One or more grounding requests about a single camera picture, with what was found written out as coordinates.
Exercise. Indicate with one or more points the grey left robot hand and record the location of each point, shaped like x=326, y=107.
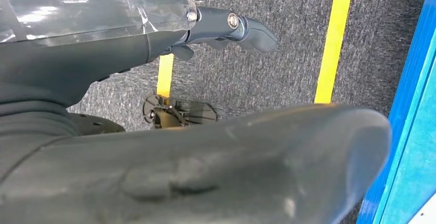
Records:
x=85, y=45

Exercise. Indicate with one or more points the yellow floor tape square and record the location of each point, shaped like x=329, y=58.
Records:
x=337, y=45

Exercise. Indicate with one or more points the grey robot leg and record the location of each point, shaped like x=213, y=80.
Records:
x=204, y=174

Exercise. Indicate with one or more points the black round robot joint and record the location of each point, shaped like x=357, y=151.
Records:
x=98, y=125

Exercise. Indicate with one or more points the blue metal shelf rack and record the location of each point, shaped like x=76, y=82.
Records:
x=408, y=113

